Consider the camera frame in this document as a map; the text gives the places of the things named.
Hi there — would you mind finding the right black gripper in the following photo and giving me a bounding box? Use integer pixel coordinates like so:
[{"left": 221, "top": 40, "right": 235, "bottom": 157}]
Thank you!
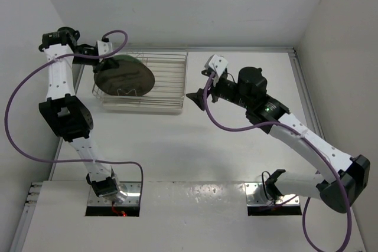
[{"left": 187, "top": 72, "right": 252, "bottom": 110}]

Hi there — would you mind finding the large teal flower plate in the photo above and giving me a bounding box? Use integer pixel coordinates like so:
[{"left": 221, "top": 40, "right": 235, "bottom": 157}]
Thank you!
[{"left": 113, "top": 54, "right": 143, "bottom": 65}]

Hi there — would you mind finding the dark brown glazed plate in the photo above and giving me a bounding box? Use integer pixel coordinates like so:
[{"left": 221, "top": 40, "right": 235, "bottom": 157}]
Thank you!
[{"left": 94, "top": 64, "right": 155, "bottom": 97}]

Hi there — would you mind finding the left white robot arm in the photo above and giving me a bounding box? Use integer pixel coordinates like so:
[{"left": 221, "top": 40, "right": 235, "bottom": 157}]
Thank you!
[{"left": 38, "top": 27, "right": 127, "bottom": 204}]

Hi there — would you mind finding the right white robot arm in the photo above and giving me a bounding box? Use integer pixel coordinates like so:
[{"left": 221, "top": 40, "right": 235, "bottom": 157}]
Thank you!
[{"left": 186, "top": 67, "right": 370, "bottom": 214}]

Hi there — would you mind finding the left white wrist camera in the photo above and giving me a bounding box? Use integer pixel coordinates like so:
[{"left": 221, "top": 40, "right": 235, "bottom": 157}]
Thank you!
[{"left": 96, "top": 40, "right": 113, "bottom": 58}]

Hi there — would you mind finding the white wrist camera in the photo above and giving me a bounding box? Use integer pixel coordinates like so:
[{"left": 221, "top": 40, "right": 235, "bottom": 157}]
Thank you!
[
  {"left": 96, "top": 40, "right": 113, "bottom": 58},
  {"left": 204, "top": 54, "right": 229, "bottom": 86}
]

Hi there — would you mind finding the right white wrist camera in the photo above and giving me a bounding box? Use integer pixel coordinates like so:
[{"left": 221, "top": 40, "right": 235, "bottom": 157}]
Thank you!
[{"left": 204, "top": 54, "right": 229, "bottom": 86}]

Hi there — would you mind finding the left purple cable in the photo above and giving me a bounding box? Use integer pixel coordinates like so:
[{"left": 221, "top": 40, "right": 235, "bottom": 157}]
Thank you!
[{"left": 5, "top": 30, "right": 144, "bottom": 198}]

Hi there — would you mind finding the purple cable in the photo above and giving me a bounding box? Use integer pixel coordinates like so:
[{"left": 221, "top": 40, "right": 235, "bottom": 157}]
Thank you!
[
  {"left": 204, "top": 70, "right": 352, "bottom": 252},
  {"left": 5, "top": 30, "right": 144, "bottom": 198}
]

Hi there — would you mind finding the metal wire dish rack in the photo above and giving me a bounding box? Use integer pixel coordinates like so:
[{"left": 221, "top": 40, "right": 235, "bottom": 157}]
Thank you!
[{"left": 92, "top": 51, "right": 188, "bottom": 104}]

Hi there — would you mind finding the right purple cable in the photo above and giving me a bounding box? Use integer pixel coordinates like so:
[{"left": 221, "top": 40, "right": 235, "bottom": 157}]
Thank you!
[{"left": 204, "top": 70, "right": 352, "bottom": 252}]

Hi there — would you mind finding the aluminium frame rail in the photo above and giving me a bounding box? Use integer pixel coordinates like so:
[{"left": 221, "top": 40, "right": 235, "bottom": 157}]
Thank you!
[{"left": 288, "top": 48, "right": 325, "bottom": 140}]

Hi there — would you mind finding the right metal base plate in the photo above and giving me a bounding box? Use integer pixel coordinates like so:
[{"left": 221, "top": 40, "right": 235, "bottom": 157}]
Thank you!
[{"left": 244, "top": 182, "right": 300, "bottom": 207}]

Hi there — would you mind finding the metal base plate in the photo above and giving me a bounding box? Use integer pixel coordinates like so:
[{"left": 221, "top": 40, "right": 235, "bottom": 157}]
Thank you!
[
  {"left": 244, "top": 182, "right": 300, "bottom": 207},
  {"left": 87, "top": 182, "right": 141, "bottom": 207}
]

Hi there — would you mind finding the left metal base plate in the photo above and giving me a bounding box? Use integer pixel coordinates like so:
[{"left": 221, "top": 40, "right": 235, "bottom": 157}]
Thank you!
[{"left": 87, "top": 182, "right": 141, "bottom": 207}]

